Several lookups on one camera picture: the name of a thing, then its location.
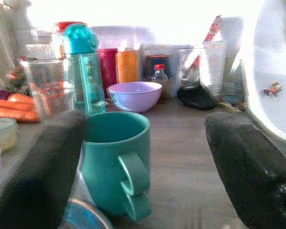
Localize teal water bottle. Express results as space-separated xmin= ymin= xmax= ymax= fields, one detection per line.
xmin=61 ymin=23 xmax=107 ymax=115

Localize black rounded object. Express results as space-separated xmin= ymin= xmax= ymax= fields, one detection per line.
xmin=176 ymin=84 xmax=218 ymax=111

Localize white kitchen food processor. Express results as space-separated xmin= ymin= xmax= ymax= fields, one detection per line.
xmin=242 ymin=0 xmax=286 ymax=144

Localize green ceramic mug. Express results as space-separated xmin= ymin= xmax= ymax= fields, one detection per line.
xmin=82 ymin=111 xmax=153 ymax=221

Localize clear plastic jar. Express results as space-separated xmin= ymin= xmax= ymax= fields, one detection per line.
xmin=25 ymin=28 xmax=63 ymax=61

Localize clear glass jug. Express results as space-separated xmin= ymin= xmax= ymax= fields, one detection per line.
xmin=178 ymin=47 xmax=206 ymax=87

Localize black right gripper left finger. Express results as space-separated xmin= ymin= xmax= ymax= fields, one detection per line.
xmin=0 ymin=109 xmax=87 ymax=229

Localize orange carrot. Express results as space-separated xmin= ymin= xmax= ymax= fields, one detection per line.
xmin=0 ymin=104 xmax=41 ymax=124
xmin=0 ymin=98 xmax=37 ymax=113
xmin=7 ymin=93 xmax=36 ymax=106

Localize white packet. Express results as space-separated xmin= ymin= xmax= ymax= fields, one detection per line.
xmin=202 ymin=15 xmax=244 ymax=96

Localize small red cap bottle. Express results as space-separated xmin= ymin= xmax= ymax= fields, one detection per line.
xmin=150 ymin=63 xmax=169 ymax=99

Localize clear lidded food container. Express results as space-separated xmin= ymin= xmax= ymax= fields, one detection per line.
xmin=0 ymin=117 xmax=19 ymax=152

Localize clear drinking glass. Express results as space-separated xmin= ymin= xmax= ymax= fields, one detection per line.
xmin=20 ymin=58 xmax=76 ymax=120

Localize red canister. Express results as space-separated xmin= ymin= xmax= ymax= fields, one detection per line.
xmin=98 ymin=48 xmax=118 ymax=96

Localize bagged red green vegetables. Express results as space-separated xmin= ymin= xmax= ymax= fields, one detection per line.
xmin=5 ymin=66 xmax=31 ymax=95

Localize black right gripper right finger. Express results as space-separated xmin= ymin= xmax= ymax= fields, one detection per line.
xmin=204 ymin=111 xmax=286 ymax=229

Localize white curtain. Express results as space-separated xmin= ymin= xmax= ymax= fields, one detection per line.
xmin=0 ymin=0 xmax=32 ymax=89

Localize orange sauce bottle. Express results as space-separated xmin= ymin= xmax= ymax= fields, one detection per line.
xmin=116 ymin=47 xmax=137 ymax=84

